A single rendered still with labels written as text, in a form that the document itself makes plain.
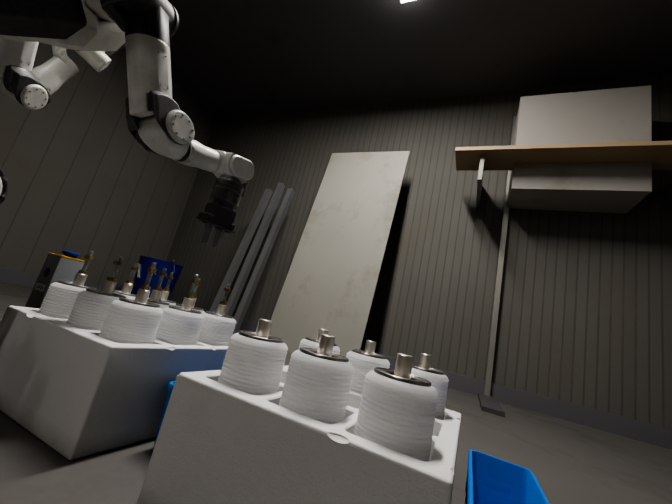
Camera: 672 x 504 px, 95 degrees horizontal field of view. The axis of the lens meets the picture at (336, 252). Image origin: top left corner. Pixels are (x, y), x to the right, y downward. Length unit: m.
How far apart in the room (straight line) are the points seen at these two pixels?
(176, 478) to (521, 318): 2.67
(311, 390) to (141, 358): 0.37
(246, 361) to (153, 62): 0.69
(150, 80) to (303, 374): 0.72
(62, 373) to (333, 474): 0.54
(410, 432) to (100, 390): 0.51
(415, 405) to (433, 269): 2.59
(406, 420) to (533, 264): 2.67
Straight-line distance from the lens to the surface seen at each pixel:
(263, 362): 0.51
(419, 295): 2.94
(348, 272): 2.58
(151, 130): 0.90
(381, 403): 0.42
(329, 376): 0.45
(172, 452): 0.55
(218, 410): 0.49
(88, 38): 1.05
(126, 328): 0.73
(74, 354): 0.76
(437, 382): 0.65
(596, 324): 3.02
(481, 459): 0.78
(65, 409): 0.75
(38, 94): 1.39
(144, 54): 0.92
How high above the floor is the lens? 0.30
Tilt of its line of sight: 13 degrees up
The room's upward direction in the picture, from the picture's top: 13 degrees clockwise
